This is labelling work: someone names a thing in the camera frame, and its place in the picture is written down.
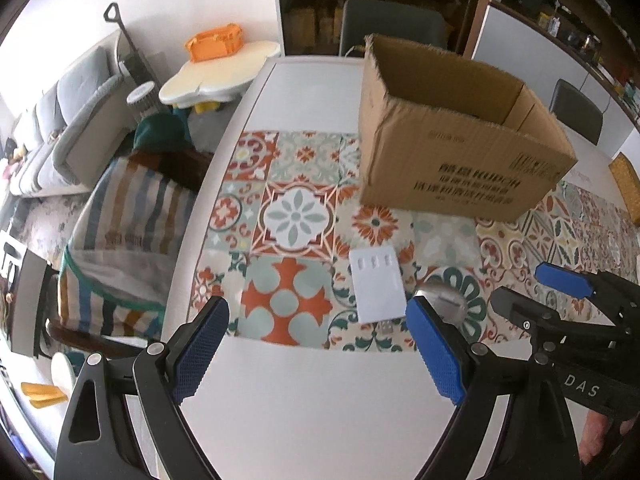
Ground dark glass cabinet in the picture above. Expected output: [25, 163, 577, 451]
[274, 0, 481, 58]

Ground dark green hat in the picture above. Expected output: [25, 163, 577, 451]
[132, 112, 193, 153]

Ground white counter cabinet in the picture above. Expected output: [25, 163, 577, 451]
[470, 0, 640, 171]

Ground white round stool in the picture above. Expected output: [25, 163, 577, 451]
[50, 351, 76, 396]

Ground orange plastic crate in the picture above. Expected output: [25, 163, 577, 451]
[184, 22, 246, 64]

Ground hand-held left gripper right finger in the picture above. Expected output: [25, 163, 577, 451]
[405, 296, 583, 480]

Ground patterned tile table mat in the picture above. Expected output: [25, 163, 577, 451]
[187, 130, 640, 353]

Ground dark wooden chair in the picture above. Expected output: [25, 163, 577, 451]
[45, 147, 216, 356]

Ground yellow plastic item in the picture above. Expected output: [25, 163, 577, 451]
[20, 381, 68, 408]

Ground grey sofa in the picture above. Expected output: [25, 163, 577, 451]
[7, 27, 138, 198]

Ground person's right hand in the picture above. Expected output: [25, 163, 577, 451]
[580, 407, 628, 461]

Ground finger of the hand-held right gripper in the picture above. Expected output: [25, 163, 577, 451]
[490, 286, 640, 362]
[534, 261, 640, 312]

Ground black upright vacuum cleaner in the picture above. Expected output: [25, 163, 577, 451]
[103, 2, 161, 86]

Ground dark grey wide chair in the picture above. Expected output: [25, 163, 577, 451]
[340, 0, 448, 56]

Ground white cylinder fan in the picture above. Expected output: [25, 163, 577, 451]
[125, 82, 161, 123]

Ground cardboard box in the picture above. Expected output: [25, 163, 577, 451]
[357, 33, 579, 223]

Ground striped cloth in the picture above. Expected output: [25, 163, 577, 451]
[57, 157, 201, 341]

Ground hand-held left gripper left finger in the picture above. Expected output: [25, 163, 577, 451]
[54, 296, 231, 480]

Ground dark grey panel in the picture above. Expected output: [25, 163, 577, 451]
[0, 240, 56, 358]

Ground dark grey narrow chair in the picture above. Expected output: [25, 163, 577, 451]
[548, 78, 605, 146]

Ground wicker basket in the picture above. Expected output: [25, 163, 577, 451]
[609, 151, 640, 226]

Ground cream flower-shaped table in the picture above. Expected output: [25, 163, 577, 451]
[158, 40, 282, 109]

